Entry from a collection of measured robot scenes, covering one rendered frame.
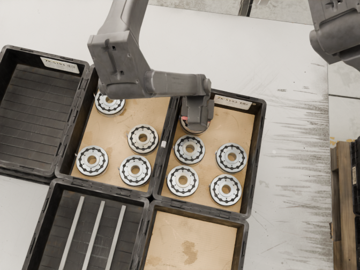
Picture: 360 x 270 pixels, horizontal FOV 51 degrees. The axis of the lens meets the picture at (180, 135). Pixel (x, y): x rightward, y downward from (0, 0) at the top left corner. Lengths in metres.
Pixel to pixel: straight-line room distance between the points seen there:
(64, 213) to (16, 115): 0.38
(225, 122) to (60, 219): 0.63
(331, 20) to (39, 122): 1.01
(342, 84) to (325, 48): 1.93
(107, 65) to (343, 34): 0.38
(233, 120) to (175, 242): 0.46
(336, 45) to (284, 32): 1.10
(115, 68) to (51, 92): 0.76
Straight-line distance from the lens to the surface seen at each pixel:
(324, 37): 0.64
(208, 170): 1.27
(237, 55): 1.62
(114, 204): 1.24
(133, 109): 1.33
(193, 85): 0.97
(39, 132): 1.36
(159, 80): 0.69
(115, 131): 1.31
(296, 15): 2.74
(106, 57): 0.66
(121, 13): 0.69
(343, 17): 0.63
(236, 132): 1.32
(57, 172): 1.19
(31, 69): 1.47
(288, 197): 1.45
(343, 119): 2.47
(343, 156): 2.22
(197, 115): 1.05
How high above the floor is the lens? 2.05
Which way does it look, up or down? 70 degrees down
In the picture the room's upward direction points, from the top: 9 degrees clockwise
